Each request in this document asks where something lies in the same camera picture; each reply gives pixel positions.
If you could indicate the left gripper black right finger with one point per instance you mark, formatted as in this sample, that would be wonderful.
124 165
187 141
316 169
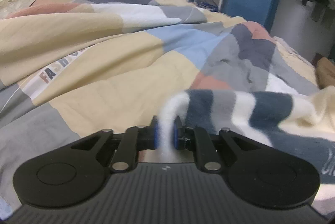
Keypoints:
199 142

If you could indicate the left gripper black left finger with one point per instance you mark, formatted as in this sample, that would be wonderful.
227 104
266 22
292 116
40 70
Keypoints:
134 140

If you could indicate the white blue striped fleece sweater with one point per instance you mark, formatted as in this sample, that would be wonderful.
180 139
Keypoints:
301 125

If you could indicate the colourful patchwork quilt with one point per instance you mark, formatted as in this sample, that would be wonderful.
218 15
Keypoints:
70 68

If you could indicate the small items on nightstand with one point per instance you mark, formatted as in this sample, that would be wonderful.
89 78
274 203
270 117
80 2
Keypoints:
204 5

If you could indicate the brown hoodie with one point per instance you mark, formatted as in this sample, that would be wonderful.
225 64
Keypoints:
325 73

